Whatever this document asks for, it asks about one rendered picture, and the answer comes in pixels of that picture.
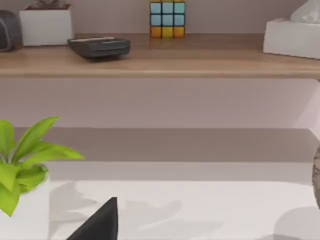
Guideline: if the green leafy plant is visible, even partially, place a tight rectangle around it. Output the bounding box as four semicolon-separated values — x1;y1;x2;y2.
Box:
0;115;85;217

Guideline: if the white plant pot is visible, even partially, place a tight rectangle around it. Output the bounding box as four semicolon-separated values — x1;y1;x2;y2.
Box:
0;172;51;240

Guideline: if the dark grey round clock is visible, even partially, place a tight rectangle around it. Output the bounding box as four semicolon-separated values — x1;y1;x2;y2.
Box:
0;9;23;53

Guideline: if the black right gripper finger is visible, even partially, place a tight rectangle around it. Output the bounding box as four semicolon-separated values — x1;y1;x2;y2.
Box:
65;196;118;240

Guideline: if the white square planter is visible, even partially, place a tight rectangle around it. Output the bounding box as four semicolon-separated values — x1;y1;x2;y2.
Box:
18;0;73;47

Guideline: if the wooden shelf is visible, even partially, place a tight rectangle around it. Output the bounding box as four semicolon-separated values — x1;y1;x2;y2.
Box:
0;32;320;82

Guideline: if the grey marbled vase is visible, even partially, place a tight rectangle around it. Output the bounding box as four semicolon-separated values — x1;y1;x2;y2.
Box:
311;144;320;210

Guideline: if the coloured puzzle cube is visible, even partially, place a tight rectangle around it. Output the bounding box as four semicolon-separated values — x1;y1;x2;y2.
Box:
149;0;187;39

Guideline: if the white tissue box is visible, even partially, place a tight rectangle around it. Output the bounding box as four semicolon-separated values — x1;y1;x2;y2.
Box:
262;0;320;60

